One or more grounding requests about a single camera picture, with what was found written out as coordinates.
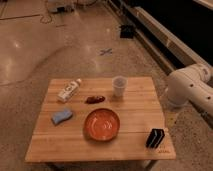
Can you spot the black box on floor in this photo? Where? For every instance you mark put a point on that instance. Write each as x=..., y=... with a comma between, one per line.
x=127, y=31

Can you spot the clear plastic cup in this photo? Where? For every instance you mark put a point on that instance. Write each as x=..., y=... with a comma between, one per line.
x=119, y=84

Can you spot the wooden table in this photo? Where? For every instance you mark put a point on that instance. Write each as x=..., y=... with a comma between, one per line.
x=139, y=112

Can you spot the white plastic bottle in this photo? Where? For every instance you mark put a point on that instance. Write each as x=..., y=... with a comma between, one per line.
x=66, y=93

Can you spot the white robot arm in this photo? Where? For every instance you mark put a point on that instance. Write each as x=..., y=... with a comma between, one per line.
x=191, y=84

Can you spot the dark red snack packet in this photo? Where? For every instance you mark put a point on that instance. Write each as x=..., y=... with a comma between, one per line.
x=95, y=99

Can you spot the orange bowl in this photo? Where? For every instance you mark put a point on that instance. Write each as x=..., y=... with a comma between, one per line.
x=101, y=124

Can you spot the grey equipment on floor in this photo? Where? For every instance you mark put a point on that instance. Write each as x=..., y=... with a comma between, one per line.
x=57, y=6

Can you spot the blue sponge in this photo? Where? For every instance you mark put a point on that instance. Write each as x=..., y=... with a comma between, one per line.
x=61, y=116

